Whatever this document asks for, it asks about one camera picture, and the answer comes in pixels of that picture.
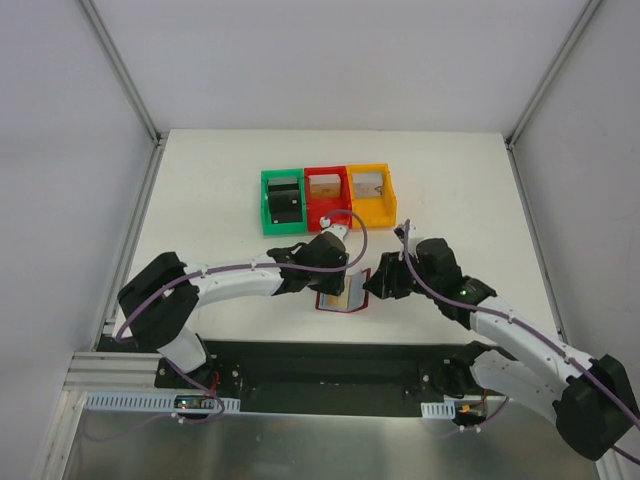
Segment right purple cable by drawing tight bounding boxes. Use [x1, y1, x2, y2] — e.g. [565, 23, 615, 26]
[399, 218, 640, 464]

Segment white cable duct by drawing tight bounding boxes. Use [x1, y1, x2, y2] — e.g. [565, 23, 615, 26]
[85, 392, 241, 415]
[420, 399, 457, 420]

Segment left aluminium frame post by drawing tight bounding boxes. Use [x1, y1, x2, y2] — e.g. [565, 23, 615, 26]
[75, 0, 163, 145]

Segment yellow plastic bin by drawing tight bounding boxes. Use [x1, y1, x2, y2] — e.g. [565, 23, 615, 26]
[346, 163, 397, 229]

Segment aluminium frame post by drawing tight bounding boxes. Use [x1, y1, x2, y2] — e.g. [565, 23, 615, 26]
[505, 0, 606, 151]
[75, 0, 163, 145]

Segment red leather card holder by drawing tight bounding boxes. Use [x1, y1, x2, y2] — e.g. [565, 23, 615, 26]
[314, 267, 371, 314]

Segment black card in green bin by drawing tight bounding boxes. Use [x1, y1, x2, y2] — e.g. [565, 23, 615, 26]
[267, 177, 302, 224]

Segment left white cable duct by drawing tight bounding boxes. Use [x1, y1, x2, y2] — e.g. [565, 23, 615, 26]
[85, 392, 241, 415]

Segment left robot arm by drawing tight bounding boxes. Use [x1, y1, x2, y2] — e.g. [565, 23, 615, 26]
[117, 229, 348, 389]

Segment right white cable duct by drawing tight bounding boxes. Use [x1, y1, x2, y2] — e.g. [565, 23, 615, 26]
[420, 399, 457, 420]

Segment red plastic bin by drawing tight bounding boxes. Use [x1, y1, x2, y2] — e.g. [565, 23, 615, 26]
[304, 165, 352, 233]

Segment gold VIP credit card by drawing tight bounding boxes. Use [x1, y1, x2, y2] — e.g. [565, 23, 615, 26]
[322, 295, 349, 310]

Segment green plastic bin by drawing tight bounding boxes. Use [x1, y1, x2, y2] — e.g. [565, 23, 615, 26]
[260, 168, 308, 236]

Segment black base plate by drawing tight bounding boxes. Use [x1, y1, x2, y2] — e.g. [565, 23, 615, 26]
[97, 334, 506, 416]

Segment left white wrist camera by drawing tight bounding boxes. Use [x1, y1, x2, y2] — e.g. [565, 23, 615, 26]
[319, 216, 350, 242]

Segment right aluminium frame post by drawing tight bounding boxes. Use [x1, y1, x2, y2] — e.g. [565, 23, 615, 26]
[505, 0, 606, 151]

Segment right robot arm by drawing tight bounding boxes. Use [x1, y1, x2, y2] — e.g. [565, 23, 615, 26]
[364, 238, 639, 461]

